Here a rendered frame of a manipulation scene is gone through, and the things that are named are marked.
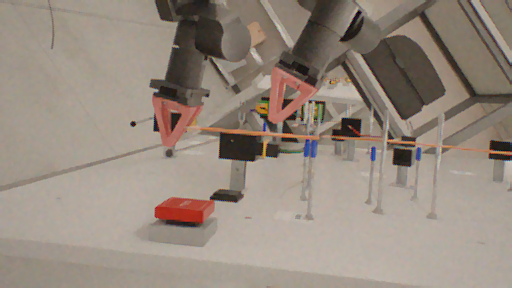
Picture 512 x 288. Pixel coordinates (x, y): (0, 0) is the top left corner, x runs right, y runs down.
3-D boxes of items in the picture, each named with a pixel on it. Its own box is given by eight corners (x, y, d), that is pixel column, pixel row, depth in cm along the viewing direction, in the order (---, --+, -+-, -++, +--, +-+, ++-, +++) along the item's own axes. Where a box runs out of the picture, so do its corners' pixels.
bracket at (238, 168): (233, 187, 78) (235, 156, 77) (248, 189, 77) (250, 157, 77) (225, 193, 73) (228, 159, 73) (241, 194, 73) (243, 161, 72)
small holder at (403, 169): (420, 183, 96) (424, 146, 95) (412, 190, 87) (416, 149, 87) (396, 180, 98) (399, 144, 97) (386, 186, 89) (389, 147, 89)
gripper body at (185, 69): (209, 101, 81) (219, 57, 80) (188, 101, 71) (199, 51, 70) (172, 91, 82) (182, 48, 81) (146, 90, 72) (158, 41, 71)
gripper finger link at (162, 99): (196, 148, 81) (210, 93, 80) (181, 153, 74) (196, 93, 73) (159, 138, 82) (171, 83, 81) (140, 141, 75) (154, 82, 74)
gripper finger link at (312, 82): (298, 129, 78) (326, 77, 77) (292, 133, 71) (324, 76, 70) (261, 109, 79) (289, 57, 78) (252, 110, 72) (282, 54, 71)
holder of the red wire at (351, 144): (366, 157, 133) (370, 118, 132) (358, 162, 120) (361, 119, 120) (348, 155, 134) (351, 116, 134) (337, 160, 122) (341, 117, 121)
